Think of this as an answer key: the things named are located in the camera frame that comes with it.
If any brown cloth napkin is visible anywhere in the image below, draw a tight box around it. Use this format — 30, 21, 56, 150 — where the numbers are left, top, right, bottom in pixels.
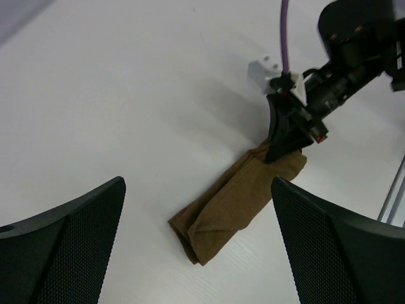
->
168, 142, 307, 265

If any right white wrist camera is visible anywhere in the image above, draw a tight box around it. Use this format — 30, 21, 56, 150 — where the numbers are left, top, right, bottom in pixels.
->
247, 55, 307, 105

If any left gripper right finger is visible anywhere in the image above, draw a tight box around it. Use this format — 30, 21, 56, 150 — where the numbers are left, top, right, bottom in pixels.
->
271, 177, 404, 303

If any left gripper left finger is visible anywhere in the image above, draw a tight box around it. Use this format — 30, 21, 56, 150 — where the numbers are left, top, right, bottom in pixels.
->
1, 177, 126, 304

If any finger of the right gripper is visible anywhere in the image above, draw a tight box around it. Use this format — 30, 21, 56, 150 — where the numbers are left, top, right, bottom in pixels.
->
265, 96, 309, 163

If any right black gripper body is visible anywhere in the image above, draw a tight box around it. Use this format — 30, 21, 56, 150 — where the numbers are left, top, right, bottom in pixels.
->
267, 62, 380, 146

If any right side aluminium rail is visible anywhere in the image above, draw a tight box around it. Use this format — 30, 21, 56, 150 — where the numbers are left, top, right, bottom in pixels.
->
377, 158, 405, 228

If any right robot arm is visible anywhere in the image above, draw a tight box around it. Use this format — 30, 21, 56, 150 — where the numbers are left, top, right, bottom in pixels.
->
265, 1, 404, 163

